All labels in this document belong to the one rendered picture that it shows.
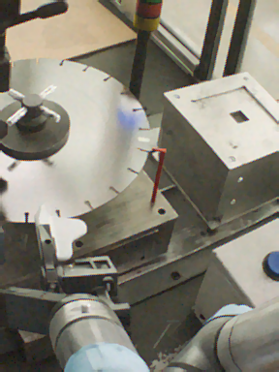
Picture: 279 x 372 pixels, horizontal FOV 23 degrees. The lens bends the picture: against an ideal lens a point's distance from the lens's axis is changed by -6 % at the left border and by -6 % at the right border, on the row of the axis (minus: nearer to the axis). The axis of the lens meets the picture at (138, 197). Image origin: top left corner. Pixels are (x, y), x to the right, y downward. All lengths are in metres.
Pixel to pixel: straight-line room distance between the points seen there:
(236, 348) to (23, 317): 0.24
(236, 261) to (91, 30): 0.74
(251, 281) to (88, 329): 0.33
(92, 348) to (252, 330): 0.15
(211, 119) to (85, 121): 0.22
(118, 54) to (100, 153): 0.53
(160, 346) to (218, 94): 0.42
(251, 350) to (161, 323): 0.41
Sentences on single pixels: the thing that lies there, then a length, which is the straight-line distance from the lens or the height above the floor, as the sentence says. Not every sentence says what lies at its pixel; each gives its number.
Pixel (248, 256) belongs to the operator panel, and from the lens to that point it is 0.92.
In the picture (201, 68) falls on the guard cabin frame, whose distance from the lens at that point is 1.36.
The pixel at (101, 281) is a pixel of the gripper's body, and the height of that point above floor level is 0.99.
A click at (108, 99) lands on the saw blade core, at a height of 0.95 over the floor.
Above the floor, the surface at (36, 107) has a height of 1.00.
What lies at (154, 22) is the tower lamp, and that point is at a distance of 1.12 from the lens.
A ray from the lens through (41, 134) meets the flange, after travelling 0.93.
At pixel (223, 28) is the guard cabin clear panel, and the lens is 1.29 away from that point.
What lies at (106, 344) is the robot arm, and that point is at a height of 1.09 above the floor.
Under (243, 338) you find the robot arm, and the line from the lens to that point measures 0.63.
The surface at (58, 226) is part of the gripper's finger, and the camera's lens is 0.82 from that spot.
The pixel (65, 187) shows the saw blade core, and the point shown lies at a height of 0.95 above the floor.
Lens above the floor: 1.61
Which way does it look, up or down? 49 degrees down
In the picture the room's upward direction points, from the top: 11 degrees clockwise
